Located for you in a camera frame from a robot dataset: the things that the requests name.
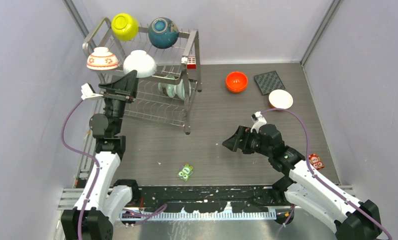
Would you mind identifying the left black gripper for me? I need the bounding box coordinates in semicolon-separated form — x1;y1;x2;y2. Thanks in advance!
98;70;139;134

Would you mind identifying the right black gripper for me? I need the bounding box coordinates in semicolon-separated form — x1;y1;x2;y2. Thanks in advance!
222;125;272;157

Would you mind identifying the plain white bowl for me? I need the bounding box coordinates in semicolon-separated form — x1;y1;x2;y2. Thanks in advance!
122;50;157;79

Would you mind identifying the orange bowl white inside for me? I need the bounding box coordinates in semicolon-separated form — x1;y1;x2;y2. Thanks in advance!
268;89;294;109

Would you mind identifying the orange plastic bowl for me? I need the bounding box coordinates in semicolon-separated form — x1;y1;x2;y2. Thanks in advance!
225;71;248;89
227;87;246;94

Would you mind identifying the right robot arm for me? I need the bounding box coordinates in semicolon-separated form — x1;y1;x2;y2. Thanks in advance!
222;124;382;240

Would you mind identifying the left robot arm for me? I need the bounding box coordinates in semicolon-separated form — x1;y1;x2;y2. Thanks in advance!
60;70;141;240

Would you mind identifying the metal two-tier dish rack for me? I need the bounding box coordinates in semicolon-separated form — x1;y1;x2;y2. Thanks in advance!
82;17;202;135

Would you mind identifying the white bowl red pattern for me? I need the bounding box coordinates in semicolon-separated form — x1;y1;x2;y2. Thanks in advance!
86;47;119;71

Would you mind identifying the pale green ceramic bowl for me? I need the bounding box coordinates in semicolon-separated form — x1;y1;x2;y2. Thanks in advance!
158;82;177;98

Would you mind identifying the yellow bowl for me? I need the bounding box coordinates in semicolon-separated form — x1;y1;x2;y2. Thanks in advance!
111;13;139;42

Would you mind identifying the green owl puzzle piece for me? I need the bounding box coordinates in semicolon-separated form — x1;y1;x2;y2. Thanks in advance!
177;163;194;182

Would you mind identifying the dark blue ceramic bowl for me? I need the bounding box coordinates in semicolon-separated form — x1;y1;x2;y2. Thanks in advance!
147;17;179;49

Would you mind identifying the dark grey studded baseplate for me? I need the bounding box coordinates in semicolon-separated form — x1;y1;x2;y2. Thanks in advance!
253;70;286;95

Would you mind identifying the red white toy block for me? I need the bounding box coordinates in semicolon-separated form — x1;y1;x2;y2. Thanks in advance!
186;56;197;70

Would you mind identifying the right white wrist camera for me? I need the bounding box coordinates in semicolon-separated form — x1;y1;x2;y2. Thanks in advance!
250;111;267;132

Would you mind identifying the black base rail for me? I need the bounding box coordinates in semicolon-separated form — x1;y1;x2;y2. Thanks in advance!
126;185;291;213

